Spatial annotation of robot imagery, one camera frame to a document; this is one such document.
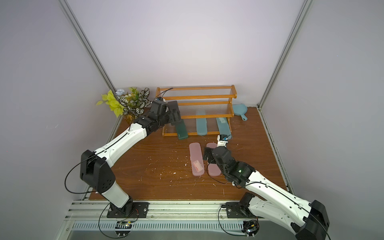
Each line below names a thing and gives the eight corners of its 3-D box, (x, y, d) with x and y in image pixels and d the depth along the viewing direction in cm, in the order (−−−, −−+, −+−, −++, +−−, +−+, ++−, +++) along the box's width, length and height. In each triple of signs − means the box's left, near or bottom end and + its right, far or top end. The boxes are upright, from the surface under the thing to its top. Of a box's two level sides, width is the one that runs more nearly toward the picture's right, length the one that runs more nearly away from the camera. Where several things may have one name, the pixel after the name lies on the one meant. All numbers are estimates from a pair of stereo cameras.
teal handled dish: (235, 121, 114) (236, 118, 111) (232, 106, 124) (233, 103, 122) (249, 121, 113) (250, 118, 111) (244, 106, 124) (245, 103, 122)
